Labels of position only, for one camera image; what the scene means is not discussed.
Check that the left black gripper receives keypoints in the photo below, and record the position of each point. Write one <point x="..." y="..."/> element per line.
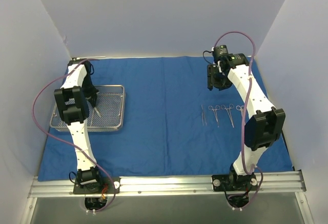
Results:
<point x="91" y="94"/>

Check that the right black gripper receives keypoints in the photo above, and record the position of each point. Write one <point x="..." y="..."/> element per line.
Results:
<point x="210" y="76"/>

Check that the steel tweezers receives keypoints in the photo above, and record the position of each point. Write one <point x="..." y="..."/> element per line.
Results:
<point x="204" y="122"/>
<point x="97" y="112"/>

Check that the wire mesh instrument tray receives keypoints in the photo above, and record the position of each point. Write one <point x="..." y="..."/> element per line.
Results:
<point x="111" y="105"/>

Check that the steel forceps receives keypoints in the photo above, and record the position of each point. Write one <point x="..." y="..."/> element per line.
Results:
<point x="228" y="110"/>
<point x="215" y="109"/>

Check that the steel scissors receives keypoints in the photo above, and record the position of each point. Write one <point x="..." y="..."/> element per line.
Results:
<point x="240" y="109"/>

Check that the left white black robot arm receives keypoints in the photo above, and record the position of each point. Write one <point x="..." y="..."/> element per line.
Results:
<point x="76" y="117"/>

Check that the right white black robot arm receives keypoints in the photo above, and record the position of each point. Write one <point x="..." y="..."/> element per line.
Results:
<point x="262" y="122"/>

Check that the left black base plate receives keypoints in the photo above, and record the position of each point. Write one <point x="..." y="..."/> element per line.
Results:
<point x="97" y="188"/>

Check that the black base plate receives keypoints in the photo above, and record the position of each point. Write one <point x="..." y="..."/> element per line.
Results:
<point x="97" y="188"/>
<point x="231" y="182"/>

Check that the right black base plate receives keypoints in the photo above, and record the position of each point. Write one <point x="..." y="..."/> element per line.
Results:
<point x="231" y="182"/>

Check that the aluminium front rail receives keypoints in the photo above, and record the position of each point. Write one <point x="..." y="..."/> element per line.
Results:
<point x="277" y="182"/>

